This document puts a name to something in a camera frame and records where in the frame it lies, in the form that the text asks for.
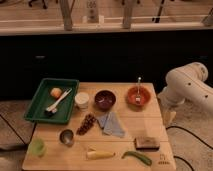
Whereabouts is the orange bowl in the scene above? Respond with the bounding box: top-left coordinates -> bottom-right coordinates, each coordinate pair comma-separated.
126,86 -> 151,107

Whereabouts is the orange fruit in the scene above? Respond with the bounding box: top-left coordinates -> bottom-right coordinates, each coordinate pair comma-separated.
50,87 -> 62,99

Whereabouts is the green plastic cup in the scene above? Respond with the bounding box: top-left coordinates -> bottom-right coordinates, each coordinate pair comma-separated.
28,138 -> 46,157

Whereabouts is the black cable left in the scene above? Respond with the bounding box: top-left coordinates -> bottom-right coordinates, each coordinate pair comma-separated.
0,114 -> 37,146

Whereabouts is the black cable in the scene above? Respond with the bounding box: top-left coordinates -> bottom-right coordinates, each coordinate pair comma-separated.
0,114 -> 37,146
165,125 -> 213,171

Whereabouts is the brown rectangular eraser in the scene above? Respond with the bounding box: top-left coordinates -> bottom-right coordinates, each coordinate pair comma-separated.
134,137 -> 160,150

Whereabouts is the small metal cup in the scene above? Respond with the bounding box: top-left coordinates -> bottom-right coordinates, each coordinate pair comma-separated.
59,129 -> 74,147

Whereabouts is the green chili pepper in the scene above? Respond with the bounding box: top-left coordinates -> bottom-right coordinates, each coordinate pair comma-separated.
122,151 -> 152,166

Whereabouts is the white cup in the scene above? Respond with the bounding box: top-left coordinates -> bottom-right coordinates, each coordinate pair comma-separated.
75,92 -> 89,109

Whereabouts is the purple bowl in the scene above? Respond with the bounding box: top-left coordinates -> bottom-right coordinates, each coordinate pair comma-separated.
94,90 -> 116,111

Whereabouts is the yellow corn cob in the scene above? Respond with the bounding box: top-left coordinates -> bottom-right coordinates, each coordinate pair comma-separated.
86,148 -> 115,160

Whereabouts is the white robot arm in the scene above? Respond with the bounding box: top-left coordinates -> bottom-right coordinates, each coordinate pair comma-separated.
157,62 -> 213,126

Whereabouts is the silver fork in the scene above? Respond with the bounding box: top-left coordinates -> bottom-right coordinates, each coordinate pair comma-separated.
135,77 -> 141,104

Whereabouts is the blue cloth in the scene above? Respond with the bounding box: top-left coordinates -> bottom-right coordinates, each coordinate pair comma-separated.
97,112 -> 125,138

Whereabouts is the green plastic tray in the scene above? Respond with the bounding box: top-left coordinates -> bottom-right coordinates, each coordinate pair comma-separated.
24,78 -> 79,124

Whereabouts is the white dish brush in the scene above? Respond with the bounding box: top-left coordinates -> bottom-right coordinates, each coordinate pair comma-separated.
45,89 -> 72,116

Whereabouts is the brown grape bunch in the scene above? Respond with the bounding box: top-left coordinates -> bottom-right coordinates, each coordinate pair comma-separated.
76,114 -> 96,135

